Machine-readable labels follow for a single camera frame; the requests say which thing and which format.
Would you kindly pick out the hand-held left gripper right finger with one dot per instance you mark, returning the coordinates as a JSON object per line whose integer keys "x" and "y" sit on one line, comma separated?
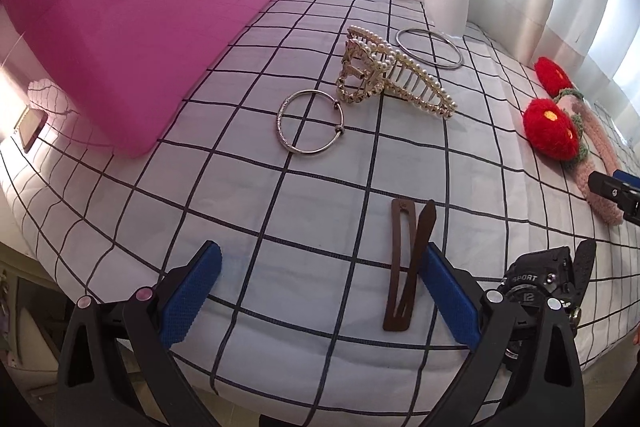
{"x": 450, "y": 294}

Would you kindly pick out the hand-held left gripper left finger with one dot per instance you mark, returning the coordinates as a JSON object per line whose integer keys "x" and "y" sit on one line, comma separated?
{"x": 192, "y": 287}

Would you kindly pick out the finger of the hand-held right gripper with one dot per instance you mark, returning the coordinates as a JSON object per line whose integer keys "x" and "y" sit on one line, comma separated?
{"x": 617, "y": 194}

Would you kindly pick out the brown snap hair clip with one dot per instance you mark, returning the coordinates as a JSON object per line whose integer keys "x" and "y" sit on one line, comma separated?
{"x": 406, "y": 264}

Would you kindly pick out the pink headband with red flowers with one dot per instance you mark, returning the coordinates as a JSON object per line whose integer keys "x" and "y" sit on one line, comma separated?
{"x": 562, "y": 127}

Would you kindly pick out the black sport wristwatch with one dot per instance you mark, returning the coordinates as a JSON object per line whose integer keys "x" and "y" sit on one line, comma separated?
{"x": 540, "y": 287}

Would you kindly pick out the pearl claw hair clip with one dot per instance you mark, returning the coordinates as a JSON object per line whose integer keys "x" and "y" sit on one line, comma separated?
{"x": 390, "y": 74}

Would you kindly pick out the thin silver round bangle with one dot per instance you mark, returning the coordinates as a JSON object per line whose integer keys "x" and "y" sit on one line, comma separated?
{"x": 429, "y": 48}

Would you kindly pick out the pink plastic storage box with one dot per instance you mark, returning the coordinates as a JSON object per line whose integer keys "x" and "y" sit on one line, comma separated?
{"x": 135, "y": 17}

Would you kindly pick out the white grid-patterned bed sheet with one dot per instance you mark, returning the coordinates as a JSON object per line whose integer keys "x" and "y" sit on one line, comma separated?
{"x": 320, "y": 187}

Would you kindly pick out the smartphone with brown case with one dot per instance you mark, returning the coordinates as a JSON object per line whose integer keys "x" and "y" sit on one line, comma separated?
{"x": 31, "y": 129}

